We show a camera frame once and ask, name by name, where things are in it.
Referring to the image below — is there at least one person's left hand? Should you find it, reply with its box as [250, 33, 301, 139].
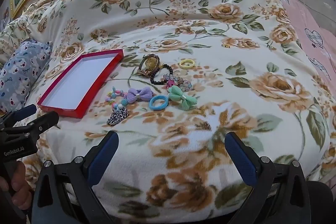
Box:
[0, 160, 29, 211]

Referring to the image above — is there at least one gold wrist watch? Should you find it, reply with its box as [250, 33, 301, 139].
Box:
[137, 54, 161, 77]

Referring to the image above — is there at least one red jewelry box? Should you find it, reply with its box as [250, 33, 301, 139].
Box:
[37, 49, 125, 119]

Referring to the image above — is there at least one purple bow hair clip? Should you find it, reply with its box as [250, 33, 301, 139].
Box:
[127, 87, 154, 104]

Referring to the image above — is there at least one pastel crystal bead bracelet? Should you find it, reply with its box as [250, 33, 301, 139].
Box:
[163, 74, 193, 92]

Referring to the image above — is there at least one blue hair tie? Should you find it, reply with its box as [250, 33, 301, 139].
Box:
[149, 95, 169, 111]

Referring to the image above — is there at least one yellow hair tie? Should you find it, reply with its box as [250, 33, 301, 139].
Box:
[179, 59, 195, 69]

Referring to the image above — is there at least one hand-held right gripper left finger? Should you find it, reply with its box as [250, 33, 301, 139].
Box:
[31, 131, 120, 224]

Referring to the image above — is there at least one floral rose blanket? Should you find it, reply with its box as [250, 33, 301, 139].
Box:
[0, 0, 336, 224]

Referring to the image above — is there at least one green bow hair clip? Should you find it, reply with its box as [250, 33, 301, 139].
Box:
[167, 86, 198, 111]

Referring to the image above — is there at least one pink heart print sheet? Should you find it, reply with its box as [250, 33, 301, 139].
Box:
[273, 0, 336, 88]

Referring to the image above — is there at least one black bead bracelet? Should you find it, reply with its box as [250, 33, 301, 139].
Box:
[150, 63, 172, 85]

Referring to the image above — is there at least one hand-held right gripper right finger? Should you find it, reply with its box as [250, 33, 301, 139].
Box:
[224, 132, 318, 224]

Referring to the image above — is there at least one colourful chunky bead bracelet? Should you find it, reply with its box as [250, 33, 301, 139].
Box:
[106, 86, 129, 109]

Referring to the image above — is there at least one grey bear print pillow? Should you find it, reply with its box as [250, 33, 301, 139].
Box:
[0, 40, 53, 114]

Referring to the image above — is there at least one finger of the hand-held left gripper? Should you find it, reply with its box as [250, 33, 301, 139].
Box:
[0, 111, 60, 137]
[0, 104, 38, 126]

